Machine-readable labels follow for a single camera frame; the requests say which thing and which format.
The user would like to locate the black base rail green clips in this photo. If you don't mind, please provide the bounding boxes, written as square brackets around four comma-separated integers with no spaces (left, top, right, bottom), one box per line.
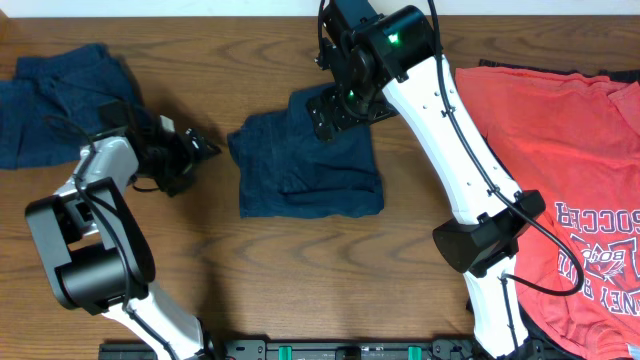
[99,338,484,360]

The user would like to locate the navy blue shorts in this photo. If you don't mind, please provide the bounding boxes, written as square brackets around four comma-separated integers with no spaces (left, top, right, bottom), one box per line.
[227,84,384,219]

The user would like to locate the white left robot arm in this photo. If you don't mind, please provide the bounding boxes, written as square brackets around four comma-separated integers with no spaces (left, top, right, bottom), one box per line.
[25,101,226,359]

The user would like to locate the red printed t-shirt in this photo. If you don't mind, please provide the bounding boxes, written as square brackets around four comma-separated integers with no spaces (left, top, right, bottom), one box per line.
[455,67,639,359]

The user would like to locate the folded navy cloth left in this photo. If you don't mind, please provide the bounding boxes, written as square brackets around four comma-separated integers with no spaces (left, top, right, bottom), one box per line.
[1,43,152,170]

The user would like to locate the black garment under pile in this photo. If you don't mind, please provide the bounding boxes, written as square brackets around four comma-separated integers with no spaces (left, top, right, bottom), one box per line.
[478,59,639,83]

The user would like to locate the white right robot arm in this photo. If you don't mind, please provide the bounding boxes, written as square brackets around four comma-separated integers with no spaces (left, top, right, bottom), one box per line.
[307,1,544,359]

